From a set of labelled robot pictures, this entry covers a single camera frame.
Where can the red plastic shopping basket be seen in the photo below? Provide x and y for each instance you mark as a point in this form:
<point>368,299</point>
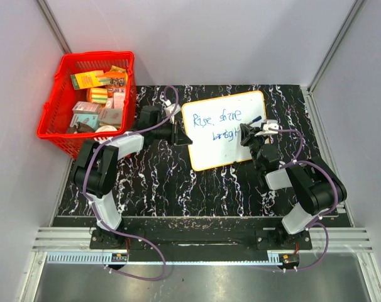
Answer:
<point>57,111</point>

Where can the white board with orange frame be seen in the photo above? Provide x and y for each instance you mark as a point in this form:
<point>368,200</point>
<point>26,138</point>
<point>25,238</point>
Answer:
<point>213,125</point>

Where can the orange snack packet in basket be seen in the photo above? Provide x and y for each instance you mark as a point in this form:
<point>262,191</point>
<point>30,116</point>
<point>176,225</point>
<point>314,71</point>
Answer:
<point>118,76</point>

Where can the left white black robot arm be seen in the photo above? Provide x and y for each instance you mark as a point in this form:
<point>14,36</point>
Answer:
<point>96,167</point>

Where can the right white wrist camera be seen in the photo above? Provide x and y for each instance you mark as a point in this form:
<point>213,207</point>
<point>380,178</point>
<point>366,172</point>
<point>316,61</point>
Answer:
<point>267,128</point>

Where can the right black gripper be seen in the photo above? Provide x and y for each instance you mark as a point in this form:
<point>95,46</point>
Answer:
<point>248,132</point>

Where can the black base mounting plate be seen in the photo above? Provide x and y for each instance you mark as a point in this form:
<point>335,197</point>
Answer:
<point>201,239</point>

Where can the yellow green box in basket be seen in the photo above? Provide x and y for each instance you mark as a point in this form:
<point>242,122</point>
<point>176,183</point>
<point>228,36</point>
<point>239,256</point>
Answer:
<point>87,80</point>

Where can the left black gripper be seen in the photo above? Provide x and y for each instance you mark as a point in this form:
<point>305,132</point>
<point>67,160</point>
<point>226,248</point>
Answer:
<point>180,138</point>

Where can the pink white box in basket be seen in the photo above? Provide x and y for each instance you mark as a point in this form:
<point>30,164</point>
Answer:
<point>118,99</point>

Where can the grey slotted cable duct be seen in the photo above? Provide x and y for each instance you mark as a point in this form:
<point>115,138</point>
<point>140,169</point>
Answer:
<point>104,258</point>

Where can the white marker pen blue cap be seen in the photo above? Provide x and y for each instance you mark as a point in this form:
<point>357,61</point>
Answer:
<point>258,118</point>

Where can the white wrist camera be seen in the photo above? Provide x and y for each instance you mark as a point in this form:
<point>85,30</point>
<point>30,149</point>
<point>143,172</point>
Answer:
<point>267,128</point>
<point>171,109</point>

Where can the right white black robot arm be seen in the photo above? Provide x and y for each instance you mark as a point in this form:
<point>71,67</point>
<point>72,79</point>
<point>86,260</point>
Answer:
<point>316,187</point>

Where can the teal box in basket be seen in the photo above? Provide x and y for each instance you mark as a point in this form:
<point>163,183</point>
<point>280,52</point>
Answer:
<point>87,119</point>

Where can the white round lid in basket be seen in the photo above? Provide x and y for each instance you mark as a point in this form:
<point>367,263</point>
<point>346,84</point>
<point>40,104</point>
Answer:
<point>106,128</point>

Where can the striped yellow orange sponge pack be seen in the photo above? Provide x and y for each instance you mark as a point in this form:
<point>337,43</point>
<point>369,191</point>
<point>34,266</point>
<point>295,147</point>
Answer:
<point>97,95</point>

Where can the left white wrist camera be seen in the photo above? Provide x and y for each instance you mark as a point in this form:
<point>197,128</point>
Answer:
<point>171,109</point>

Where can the grey pink box in basket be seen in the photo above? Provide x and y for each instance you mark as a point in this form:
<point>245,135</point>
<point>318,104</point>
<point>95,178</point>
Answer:
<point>82,107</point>

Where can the brown pink box in basket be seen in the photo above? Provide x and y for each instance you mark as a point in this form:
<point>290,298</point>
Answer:
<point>110,116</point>

